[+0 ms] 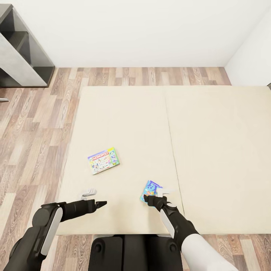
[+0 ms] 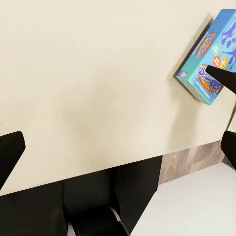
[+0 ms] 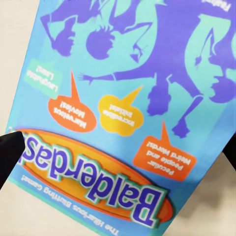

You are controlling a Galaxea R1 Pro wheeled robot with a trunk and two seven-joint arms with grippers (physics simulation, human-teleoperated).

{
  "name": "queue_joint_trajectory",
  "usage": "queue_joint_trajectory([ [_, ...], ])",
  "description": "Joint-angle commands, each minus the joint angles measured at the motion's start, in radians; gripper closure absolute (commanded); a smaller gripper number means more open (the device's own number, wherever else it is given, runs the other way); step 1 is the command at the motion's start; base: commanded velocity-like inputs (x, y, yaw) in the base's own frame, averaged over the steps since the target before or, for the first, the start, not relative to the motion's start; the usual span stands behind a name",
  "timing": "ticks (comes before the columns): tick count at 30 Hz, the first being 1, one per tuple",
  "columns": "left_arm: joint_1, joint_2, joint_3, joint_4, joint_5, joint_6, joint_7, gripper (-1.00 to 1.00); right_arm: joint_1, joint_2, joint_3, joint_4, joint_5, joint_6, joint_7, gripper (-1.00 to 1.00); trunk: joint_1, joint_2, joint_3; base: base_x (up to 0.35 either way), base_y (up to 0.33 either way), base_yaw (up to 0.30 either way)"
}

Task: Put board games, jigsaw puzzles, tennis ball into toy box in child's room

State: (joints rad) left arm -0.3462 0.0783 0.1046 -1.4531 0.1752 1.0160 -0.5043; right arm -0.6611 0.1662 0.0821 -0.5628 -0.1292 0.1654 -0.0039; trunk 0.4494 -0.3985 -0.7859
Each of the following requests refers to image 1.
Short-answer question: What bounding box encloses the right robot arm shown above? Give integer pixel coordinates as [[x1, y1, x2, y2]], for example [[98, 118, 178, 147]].
[[144, 188, 239, 271]]

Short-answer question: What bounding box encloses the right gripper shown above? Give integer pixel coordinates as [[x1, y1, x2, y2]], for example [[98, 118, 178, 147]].
[[144, 195, 167, 208]]

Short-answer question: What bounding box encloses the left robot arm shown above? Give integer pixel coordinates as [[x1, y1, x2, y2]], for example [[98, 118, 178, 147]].
[[3, 188, 107, 271]]

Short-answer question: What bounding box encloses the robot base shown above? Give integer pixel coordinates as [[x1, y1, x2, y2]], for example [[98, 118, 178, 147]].
[[88, 234, 183, 271]]

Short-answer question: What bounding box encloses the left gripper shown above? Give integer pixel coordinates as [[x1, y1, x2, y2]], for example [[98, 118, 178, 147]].
[[72, 199, 107, 219]]

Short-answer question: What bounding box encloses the board game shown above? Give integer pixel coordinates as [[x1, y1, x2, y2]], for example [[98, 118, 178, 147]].
[[140, 180, 163, 202], [88, 147, 120, 175]]

